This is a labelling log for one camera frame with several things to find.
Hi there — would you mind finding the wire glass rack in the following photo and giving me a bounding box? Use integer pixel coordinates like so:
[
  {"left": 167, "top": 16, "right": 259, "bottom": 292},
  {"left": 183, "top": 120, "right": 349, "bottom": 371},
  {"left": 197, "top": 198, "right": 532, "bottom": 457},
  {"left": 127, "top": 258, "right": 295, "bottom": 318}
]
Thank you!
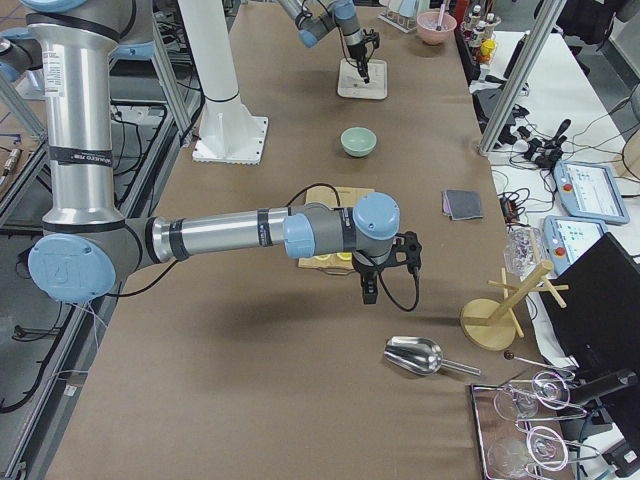
[{"left": 469, "top": 367, "right": 613, "bottom": 479}]

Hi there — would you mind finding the green ceramic bowl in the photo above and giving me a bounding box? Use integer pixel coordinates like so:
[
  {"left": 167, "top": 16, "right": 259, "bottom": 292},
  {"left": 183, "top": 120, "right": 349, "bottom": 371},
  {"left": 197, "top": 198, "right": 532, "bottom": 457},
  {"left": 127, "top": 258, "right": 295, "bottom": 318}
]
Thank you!
[{"left": 340, "top": 126, "right": 377, "bottom": 158}]

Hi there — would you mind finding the clear plastic container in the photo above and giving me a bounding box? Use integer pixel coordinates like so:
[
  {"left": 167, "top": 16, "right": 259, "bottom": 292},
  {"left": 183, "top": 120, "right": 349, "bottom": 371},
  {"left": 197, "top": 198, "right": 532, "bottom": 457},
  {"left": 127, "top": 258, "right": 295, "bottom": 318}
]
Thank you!
[{"left": 503, "top": 227, "right": 548, "bottom": 277}]

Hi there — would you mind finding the pink bowl with ice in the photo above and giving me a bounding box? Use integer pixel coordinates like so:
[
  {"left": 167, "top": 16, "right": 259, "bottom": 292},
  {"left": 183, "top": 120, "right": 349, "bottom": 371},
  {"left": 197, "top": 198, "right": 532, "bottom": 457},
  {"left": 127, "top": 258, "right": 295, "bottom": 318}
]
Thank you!
[{"left": 416, "top": 11, "right": 457, "bottom": 46}]

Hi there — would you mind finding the grey folded cloth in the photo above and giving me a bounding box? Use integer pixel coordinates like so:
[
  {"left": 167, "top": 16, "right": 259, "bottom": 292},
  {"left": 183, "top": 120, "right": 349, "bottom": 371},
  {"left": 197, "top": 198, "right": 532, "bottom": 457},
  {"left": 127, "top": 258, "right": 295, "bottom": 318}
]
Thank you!
[{"left": 442, "top": 189, "right": 483, "bottom": 220}]

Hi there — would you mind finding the far teach pendant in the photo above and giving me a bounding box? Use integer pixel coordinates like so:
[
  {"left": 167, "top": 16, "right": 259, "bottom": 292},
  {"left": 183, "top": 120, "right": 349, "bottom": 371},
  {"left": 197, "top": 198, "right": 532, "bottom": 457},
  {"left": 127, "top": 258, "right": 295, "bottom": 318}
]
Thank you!
[{"left": 553, "top": 160, "right": 630, "bottom": 225}]

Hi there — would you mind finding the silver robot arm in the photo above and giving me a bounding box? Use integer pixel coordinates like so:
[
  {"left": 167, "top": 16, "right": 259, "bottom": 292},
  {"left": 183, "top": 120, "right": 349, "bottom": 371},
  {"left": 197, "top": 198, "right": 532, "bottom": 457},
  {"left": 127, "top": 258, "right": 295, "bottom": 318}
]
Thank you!
[
  {"left": 20, "top": 1, "right": 404, "bottom": 304},
  {"left": 278, "top": 0, "right": 380, "bottom": 84}
]

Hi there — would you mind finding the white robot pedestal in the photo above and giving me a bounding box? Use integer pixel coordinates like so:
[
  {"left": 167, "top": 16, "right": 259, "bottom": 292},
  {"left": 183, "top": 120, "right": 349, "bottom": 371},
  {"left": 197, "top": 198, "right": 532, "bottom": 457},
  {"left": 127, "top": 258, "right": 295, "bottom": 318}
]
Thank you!
[{"left": 179, "top": 0, "right": 268, "bottom": 165}]

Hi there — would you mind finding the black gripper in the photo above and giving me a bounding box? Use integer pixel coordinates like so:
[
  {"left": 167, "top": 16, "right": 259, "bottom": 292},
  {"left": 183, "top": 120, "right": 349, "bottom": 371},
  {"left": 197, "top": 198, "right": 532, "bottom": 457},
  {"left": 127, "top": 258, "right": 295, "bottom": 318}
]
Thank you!
[
  {"left": 347, "top": 42, "right": 370, "bottom": 83},
  {"left": 352, "top": 252, "right": 384, "bottom": 304}
]

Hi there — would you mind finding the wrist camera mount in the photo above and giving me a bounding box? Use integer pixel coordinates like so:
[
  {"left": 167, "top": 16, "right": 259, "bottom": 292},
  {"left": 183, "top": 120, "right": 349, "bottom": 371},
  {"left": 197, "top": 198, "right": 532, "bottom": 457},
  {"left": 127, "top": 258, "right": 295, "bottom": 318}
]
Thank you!
[
  {"left": 362, "top": 28, "right": 380, "bottom": 51},
  {"left": 391, "top": 231, "right": 422, "bottom": 278}
]

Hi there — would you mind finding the wooden mug tree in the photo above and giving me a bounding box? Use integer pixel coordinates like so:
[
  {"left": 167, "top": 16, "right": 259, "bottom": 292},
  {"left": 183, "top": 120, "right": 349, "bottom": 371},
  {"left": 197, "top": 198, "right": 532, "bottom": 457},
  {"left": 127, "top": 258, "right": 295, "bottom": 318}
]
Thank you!
[{"left": 460, "top": 260, "right": 569, "bottom": 351}]

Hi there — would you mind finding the aluminium frame post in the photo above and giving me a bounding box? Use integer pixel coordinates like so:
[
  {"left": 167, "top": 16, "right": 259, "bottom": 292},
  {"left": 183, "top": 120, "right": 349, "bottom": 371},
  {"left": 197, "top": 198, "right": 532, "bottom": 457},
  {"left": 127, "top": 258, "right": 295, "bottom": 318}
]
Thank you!
[{"left": 478, "top": 0, "right": 566, "bottom": 157}]

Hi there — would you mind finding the black monitor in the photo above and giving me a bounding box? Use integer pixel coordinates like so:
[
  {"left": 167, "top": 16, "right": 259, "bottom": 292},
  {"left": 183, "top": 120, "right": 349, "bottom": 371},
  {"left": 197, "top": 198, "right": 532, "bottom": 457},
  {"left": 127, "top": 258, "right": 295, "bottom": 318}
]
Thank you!
[{"left": 541, "top": 233, "right": 639, "bottom": 372}]

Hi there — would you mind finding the near teach pendant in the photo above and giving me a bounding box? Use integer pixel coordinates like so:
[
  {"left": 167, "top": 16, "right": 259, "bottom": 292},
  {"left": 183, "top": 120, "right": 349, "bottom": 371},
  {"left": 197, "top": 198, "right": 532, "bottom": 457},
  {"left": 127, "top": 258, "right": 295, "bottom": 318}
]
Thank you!
[{"left": 543, "top": 215, "right": 608, "bottom": 273}]

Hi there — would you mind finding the teach pendant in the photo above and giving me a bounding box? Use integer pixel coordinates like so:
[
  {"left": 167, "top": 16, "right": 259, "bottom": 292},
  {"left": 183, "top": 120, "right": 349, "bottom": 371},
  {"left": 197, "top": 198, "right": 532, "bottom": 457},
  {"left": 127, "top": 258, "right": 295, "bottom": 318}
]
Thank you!
[
  {"left": 543, "top": 215, "right": 608, "bottom": 273},
  {"left": 553, "top": 160, "right": 630, "bottom": 225}
]

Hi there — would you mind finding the beige rabbit tray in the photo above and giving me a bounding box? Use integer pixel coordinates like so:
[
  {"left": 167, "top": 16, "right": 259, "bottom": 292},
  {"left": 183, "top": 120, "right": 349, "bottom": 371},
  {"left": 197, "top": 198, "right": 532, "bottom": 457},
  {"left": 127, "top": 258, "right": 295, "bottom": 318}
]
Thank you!
[{"left": 337, "top": 59, "right": 387, "bottom": 100}]

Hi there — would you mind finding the metal scoop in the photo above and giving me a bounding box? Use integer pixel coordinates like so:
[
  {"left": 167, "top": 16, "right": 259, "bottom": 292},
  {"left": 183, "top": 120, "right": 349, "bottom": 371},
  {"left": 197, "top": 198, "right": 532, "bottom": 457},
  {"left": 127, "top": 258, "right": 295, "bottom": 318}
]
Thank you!
[{"left": 384, "top": 336, "right": 482, "bottom": 377}]

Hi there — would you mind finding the bamboo cutting board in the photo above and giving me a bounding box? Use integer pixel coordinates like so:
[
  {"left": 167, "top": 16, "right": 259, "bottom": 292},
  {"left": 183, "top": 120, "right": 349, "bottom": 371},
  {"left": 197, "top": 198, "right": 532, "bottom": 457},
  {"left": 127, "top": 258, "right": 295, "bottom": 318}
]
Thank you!
[{"left": 297, "top": 186, "right": 374, "bottom": 275}]

